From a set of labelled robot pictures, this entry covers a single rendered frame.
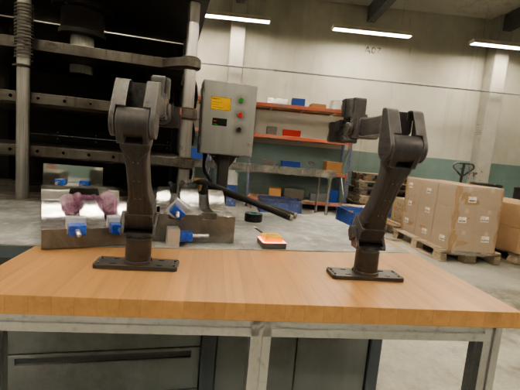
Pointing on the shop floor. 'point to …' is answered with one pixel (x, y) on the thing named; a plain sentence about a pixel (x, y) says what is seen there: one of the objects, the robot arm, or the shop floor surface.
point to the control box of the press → (226, 124)
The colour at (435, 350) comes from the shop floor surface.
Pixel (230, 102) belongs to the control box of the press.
